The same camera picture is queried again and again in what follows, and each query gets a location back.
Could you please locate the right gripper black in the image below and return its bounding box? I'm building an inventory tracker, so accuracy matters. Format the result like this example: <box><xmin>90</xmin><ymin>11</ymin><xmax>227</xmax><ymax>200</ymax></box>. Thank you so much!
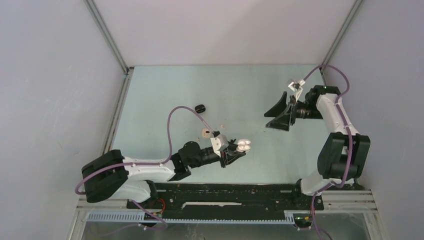
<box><xmin>264</xmin><ymin>91</ymin><xmax>324</xmax><ymax>131</ymax></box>

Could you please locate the white earbud charging case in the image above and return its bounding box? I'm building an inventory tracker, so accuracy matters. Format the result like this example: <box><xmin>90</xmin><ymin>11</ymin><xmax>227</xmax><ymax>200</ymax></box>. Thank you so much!
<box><xmin>236</xmin><ymin>139</ymin><xmax>251</xmax><ymax>152</ymax></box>

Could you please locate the pink earbud charging case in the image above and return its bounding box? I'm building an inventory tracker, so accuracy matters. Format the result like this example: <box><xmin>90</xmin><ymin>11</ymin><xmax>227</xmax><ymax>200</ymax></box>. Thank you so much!
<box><xmin>201</xmin><ymin>128</ymin><xmax>213</xmax><ymax>139</ymax></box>

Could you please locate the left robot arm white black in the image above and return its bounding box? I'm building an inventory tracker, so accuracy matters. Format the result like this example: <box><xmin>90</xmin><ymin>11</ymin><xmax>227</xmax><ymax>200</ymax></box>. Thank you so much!
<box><xmin>81</xmin><ymin>138</ymin><xmax>251</xmax><ymax>208</ymax></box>

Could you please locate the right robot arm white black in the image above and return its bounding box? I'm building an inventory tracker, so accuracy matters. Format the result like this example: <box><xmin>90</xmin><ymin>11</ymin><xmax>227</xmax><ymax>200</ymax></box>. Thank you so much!
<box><xmin>264</xmin><ymin>85</ymin><xmax>371</xmax><ymax>209</ymax></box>

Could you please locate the black earbud charging case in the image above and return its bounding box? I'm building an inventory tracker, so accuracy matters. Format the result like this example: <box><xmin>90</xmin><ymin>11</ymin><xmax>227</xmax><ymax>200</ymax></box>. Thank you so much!
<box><xmin>194</xmin><ymin>104</ymin><xmax>206</xmax><ymax>114</ymax></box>

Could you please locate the aluminium extrusion right base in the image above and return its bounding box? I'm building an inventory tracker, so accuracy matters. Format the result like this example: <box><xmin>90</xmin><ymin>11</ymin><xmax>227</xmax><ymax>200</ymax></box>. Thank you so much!
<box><xmin>284</xmin><ymin>189</ymin><xmax>379</xmax><ymax>215</ymax></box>

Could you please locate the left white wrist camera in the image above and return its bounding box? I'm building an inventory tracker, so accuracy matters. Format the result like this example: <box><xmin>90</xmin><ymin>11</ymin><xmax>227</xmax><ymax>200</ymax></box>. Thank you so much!
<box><xmin>210</xmin><ymin>131</ymin><xmax>229</xmax><ymax>157</ymax></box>

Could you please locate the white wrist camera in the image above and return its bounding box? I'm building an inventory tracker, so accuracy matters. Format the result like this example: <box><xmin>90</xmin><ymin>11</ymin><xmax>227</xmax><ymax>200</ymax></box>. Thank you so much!
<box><xmin>210</xmin><ymin>131</ymin><xmax>229</xmax><ymax>157</ymax></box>
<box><xmin>288</xmin><ymin>79</ymin><xmax>306</xmax><ymax>102</ymax></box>

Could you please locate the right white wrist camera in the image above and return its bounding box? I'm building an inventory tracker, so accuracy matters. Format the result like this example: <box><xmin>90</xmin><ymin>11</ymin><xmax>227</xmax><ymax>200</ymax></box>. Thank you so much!
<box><xmin>288</xmin><ymin>79</ymin><xmax>306</xmax><ymax>102</ymax></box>

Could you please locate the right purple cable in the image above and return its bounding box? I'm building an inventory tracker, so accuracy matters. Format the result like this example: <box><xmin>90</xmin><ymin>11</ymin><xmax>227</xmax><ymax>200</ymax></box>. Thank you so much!
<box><xmin>301</xmin><ymin>64</ymin><xmax>354</xmax><ymax>240</ymax></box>

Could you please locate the purple cable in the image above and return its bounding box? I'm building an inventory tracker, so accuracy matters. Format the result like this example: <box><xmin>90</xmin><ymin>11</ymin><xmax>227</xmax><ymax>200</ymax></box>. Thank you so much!
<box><xmin>301</xmin><ymin>64</ymin><xmax>354</xmax><ymax>240</ymax></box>
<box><xmin>74</xmin><ymin>105</ymin><xmax>216</xmax><ymax>231</ymax></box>

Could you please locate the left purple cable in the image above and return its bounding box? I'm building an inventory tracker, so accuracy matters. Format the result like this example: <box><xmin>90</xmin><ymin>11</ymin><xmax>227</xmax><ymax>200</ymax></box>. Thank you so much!
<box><xmin>74</xmin><ymin>105</ymin><xmax>216</xmax><ymax>231</ymax></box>

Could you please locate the white cable duct strip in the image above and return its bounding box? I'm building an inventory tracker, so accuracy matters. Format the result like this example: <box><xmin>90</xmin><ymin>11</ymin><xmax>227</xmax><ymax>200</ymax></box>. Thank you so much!
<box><xmin>86</xmin><ymin>211</ymin><xmax>295</xmax><ymax>225</ymax></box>

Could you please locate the right aluminium frame post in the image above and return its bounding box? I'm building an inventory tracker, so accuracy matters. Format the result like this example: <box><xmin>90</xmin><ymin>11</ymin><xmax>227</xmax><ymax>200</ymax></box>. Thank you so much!
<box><xmin>321</xmin><ymin>0</ymin><xmax>365</xmax><ymax>65</ymax></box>

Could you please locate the aluminium frame post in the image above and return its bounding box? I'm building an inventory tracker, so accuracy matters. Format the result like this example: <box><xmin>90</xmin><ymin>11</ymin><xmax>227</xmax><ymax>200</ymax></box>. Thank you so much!
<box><xmin>321</xmin><ymin>0</ymin><xmax>365</xmax><ymax>65</ymax></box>
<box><xmin>83</xmin><ymin>0</ymin><xmax>130</xmax><ymax>74</ymax></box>

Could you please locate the left aluminium frame post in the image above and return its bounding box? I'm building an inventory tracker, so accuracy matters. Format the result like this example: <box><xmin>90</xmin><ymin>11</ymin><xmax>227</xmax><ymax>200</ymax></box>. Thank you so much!
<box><xmin>83</xmin><ymin>0</ymin><xmax>130</xmax><ymax>74</ymax></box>

